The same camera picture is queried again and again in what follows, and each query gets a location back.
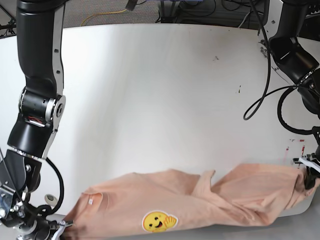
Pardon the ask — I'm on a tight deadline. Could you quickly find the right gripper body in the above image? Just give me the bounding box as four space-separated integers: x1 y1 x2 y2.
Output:
14 212 74 240

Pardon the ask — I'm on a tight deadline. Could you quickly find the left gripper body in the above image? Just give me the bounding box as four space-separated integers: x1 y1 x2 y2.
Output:
292 153 320 175

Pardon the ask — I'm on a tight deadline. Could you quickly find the peach T-shirt with emoji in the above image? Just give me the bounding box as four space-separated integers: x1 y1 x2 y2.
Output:
63 163 320 240

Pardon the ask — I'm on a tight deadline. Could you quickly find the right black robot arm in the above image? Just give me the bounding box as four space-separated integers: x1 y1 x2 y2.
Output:
0 0 73 240

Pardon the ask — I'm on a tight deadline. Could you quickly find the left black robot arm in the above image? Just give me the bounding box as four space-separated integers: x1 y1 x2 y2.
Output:
257 0 320 142

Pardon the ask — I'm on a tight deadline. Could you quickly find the red tape rectangle marking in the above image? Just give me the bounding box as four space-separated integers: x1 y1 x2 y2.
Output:
284 138 306 165

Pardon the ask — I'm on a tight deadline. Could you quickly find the left table cable grommet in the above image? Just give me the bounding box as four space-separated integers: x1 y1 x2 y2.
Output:
44 194 58 207

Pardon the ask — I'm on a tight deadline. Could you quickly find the yellow cable on floor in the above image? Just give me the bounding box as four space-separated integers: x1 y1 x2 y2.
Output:
80 9 127 27

